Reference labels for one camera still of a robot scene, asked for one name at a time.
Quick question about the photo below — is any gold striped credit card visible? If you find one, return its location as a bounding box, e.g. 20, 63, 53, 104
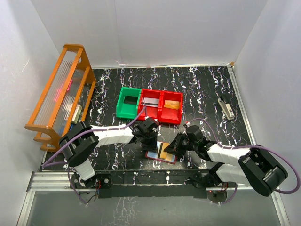
158, 142, 176, 164

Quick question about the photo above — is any red leather card holder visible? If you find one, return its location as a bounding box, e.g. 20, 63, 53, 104
145, 142, 177, 163

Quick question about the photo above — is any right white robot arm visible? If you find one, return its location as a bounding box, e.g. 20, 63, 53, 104
164, 125, 288, 197

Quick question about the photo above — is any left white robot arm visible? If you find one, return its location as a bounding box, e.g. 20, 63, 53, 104
59, 117, 159, 188

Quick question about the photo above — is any grey striped card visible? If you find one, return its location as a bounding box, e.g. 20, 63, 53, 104
142, 97, 159, 107

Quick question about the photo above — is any orange card in bin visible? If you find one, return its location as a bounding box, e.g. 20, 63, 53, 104
164, 100, 180, 110

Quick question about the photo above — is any red bin left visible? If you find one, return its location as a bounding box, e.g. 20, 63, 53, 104
138, 89, 163, 123

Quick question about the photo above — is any red bin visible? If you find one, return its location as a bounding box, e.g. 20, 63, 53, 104
138, 89, 163, 123
158, 91, 183, 125

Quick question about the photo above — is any red bin right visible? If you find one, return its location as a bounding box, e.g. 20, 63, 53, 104
158, 91, 183, 125

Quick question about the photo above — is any green plastic bin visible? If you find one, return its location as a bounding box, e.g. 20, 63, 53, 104
116, 87, 142, 119

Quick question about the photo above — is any black grey stapler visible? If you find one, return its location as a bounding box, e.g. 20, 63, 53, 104
217, 95, 235, 121

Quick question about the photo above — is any beige box in rack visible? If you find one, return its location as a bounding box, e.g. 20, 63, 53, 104
71, 104, 82, 124

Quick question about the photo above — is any orange wooden rack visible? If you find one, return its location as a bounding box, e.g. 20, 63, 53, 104
25, 44, 96, 152

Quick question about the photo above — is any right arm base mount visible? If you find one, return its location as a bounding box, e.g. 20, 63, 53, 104
187, 173, 238, 205

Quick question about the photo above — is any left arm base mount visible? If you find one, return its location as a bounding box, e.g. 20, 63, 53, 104
71, 173, 112, 200

